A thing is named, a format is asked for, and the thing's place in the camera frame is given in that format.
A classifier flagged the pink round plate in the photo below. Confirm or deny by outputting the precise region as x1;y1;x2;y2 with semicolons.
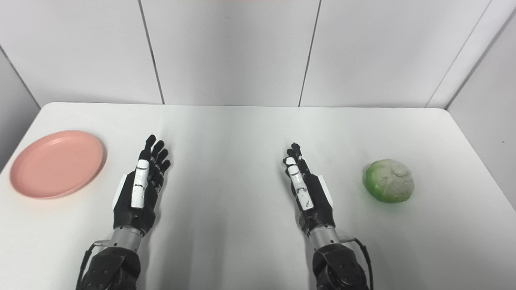
10;130;104;200

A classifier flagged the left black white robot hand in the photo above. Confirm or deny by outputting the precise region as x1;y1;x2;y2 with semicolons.
112;135;171;237

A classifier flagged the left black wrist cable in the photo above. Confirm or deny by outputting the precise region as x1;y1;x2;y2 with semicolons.
75;240;110;290

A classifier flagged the green white cabbage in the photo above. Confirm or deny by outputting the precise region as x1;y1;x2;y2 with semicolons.
362;159;415;203

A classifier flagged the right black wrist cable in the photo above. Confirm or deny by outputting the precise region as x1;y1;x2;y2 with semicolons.
341;237;374;290

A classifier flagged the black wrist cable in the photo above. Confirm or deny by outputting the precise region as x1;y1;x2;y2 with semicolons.
341;237;374;290
75;240;110;290

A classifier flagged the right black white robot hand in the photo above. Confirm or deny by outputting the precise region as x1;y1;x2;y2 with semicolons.
283;143;336;237

